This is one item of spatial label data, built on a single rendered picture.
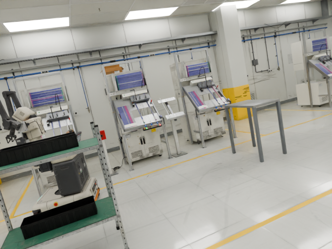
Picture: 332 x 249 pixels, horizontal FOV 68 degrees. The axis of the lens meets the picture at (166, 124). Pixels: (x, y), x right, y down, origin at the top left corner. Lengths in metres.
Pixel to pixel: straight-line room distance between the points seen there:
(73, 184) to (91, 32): 4.08
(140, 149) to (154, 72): 2.48
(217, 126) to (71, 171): 3.23
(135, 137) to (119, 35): 2.81
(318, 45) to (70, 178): 6.58
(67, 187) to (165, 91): 4.12
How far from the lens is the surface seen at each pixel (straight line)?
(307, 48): 7.50
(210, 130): 5.22
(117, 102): 4.66
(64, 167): 3.09
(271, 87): 8.47
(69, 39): 6.28
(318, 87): 7.31
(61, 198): 3.20
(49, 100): 4.60
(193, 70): 5.20
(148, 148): 4.72
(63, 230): 2.26
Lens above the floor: 1.28
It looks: 8 degrees down
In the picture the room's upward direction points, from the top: 12 degrees counter-clockwise
